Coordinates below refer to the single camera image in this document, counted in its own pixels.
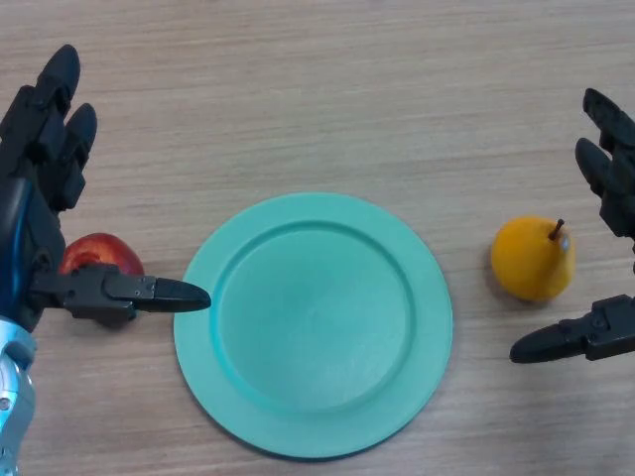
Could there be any green round plate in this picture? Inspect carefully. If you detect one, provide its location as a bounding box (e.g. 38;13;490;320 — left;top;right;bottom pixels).
173;191;454;445

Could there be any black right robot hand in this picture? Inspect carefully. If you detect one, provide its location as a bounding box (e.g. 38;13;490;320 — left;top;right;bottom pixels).
509;87;635;366

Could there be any yellow pear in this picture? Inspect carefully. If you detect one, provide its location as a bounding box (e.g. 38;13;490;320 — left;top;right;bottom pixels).
490;213;577;303

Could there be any red apple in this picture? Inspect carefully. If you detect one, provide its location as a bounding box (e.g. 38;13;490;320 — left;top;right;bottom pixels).
58;232;146;279

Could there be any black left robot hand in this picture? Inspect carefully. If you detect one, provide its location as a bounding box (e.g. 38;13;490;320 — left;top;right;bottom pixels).
0;44;212;334

